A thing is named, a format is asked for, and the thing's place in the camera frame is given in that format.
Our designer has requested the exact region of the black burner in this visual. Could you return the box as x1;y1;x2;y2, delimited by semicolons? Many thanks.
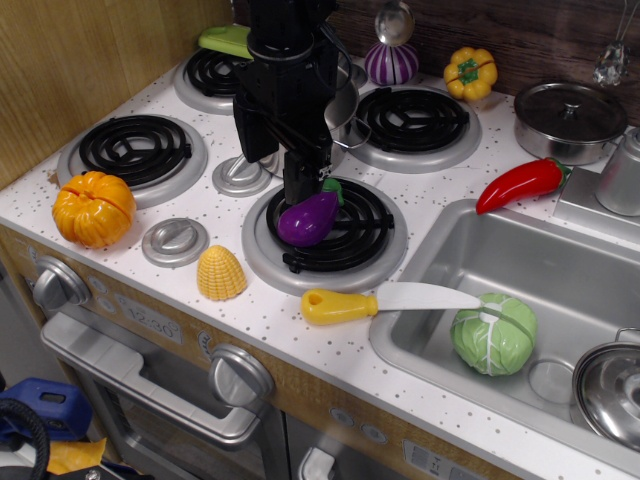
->
351;86;482;174
173;49;245;116
57;115;208;209
241;178;408;296

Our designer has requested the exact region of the red toy chili pepper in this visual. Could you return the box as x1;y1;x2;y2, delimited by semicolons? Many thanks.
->
475;157;572;215

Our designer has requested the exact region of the black cable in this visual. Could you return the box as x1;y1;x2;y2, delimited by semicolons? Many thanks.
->
0;397;52;480

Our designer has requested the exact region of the silver oven door handle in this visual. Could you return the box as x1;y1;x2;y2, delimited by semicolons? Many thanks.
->
41;313;267;450

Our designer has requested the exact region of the steel kettle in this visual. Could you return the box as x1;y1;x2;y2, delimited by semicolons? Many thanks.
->
595;128;639;217

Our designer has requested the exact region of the silver stovetop knob lower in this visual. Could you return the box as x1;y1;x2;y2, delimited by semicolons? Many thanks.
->
142;218;209;268

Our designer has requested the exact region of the lidded steel pan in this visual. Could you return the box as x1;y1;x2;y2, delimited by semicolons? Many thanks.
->
514;82;628;166

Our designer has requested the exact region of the silver stovetop knob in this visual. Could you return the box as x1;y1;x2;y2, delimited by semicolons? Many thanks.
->
212;154;271;198
142;218;209;268

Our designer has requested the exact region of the purple toy eggplant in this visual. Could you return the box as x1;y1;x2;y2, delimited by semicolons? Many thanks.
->
277;178;344;247

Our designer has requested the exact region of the back right black burner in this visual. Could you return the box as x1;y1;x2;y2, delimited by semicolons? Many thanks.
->
351;86;482;174

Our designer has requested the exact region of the purple striped toy onion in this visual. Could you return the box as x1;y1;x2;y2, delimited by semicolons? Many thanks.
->
365;42;419;86

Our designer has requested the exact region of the green toy cabbage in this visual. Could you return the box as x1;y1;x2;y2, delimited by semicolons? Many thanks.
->
450;293;538;377

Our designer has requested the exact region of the blue plastic device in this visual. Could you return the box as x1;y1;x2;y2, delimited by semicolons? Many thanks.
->
1;377;93;441

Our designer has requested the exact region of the yellow toy bell pepper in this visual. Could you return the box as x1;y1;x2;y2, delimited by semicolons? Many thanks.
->
443;47;498;102

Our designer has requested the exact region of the back left black burner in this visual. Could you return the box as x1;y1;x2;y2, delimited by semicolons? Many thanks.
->
173;49;245;116

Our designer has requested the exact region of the steel pot with handles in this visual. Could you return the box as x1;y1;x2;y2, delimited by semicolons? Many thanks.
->
254;58;373;180

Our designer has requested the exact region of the silver oven knob left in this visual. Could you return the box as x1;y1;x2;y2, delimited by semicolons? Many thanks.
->
33;255;91;310

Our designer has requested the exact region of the hanging steel ladle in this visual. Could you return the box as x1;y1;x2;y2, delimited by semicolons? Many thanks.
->
374;1;415;47

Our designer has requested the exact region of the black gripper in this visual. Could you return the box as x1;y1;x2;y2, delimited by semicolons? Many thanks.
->
233;36;338;205

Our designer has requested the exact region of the silver oven knob right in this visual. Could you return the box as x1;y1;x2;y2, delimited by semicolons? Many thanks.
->
208;343;275;409

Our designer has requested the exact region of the yellow toy corn piece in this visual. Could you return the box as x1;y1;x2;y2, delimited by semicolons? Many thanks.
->
196;245;247;301

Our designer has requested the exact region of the silver stovetop knob upper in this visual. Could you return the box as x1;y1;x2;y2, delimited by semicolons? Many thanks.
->
212;154;271;198

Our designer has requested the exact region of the front centre black burner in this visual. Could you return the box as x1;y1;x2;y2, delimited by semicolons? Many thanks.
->
241;178;408;296

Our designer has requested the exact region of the silver oven knob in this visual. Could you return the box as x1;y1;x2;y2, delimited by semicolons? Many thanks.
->
33;255;91;310
208;343;275;409

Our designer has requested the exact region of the yellow handled toy knife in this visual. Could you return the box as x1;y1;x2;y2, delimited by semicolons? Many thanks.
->
300;282;483;325

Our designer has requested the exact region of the steel pot in sink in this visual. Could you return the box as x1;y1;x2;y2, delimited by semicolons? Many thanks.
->
570;327;639;452

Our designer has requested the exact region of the yellow cloth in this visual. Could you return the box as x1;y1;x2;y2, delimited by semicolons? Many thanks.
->
47;438;107;475

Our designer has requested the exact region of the steel sink basin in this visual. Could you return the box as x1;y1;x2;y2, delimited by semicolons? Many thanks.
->
370;200;639;476

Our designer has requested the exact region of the orange toy pumpkin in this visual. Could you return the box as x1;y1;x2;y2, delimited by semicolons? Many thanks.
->
52;171;137;249

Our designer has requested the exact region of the front left black burner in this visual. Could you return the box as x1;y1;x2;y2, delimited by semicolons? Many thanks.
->
57;115;208;209

